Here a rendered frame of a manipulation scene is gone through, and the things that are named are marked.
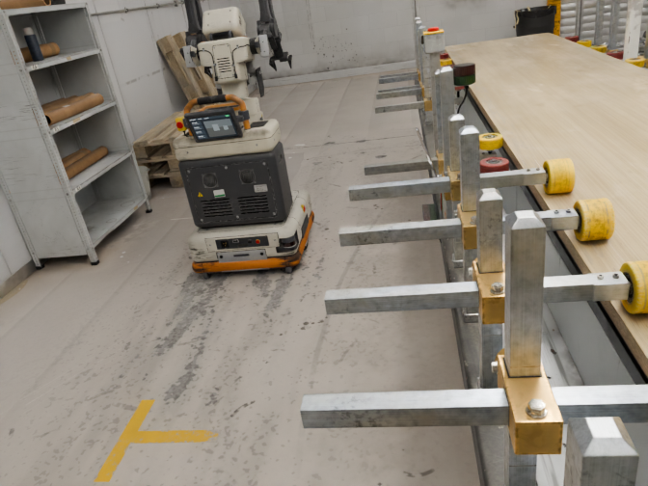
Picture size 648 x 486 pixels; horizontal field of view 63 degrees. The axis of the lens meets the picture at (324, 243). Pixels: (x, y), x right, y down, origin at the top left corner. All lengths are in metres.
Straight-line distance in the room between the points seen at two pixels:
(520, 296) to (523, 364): 0.09
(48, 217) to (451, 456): 2.84
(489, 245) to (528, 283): 0.26
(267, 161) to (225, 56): 0.65
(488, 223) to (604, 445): 0.50
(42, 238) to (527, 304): 3.52
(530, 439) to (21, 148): 3.38
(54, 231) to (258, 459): 2.33
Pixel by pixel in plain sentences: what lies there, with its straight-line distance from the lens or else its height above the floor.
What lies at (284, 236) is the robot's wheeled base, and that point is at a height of 0.24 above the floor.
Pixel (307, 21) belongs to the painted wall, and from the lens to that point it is 9.35.
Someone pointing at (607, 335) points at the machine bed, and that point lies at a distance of 1.07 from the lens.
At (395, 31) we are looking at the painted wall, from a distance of 9.25.
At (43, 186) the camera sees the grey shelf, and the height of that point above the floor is 0.57.
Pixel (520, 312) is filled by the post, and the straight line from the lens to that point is 0.64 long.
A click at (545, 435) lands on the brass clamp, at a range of 0.66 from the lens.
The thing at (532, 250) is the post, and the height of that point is 1.14.
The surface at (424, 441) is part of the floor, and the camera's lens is 1.95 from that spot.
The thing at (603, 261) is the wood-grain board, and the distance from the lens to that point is 1.09.
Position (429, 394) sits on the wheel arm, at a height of 0.96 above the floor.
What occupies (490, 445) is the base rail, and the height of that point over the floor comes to 0.70.
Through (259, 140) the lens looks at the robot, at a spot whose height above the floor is 0.76.
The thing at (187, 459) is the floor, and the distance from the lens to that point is 2.08.
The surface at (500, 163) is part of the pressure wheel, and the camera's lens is 1.58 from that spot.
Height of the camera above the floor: 1.42
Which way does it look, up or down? 26 degrees down
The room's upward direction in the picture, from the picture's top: 9 degrees counter-clockwise
